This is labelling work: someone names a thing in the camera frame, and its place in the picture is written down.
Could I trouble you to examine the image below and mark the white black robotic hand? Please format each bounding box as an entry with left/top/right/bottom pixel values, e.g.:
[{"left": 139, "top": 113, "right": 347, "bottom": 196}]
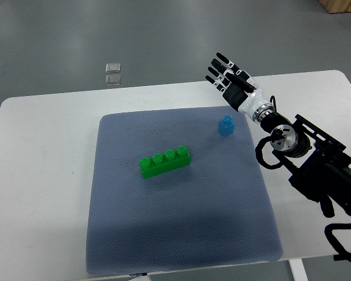
[{"left": 205, "top": 53, "right": 276, "bottom": 123}]

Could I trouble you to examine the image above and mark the blue single-stud block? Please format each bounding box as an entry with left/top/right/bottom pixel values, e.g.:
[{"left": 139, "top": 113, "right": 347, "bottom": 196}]
[{"left": 218, "top": 115, "right": 235, "bottom": 136}]

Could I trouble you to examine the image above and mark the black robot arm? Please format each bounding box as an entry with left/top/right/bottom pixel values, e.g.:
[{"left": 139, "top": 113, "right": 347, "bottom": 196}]
[{"left": 255, "top": 111, "right": 351, "bottom": 263}]

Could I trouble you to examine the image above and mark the green four-stud block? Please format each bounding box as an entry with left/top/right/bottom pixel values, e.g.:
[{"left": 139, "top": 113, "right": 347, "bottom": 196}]
[{"left": 139, "top": 146, "right": 191, "bottom": 179}]

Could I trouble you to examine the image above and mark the blue-grey fabric mat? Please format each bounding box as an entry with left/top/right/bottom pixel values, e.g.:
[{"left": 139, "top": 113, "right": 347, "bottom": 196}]
[{"left": 86, "top": 106, "right": 283, "bottom": 275}]

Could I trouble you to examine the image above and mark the wooden box corner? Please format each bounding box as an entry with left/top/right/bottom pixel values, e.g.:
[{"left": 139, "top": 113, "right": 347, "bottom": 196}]
[{"left": 319, "top": 0, "right": 351, "bottom": 13}]

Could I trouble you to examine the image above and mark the upper metal floor plate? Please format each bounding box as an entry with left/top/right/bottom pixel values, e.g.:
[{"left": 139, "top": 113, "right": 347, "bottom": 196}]
[{"left": 105, "top": 62, "right": 121, "bottom": 73}]

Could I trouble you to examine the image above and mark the white table leg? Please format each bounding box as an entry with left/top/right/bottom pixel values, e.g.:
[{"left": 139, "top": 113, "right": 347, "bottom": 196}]
[{"left": 288, "top": 259, "right": 308, "bottom": 281}]

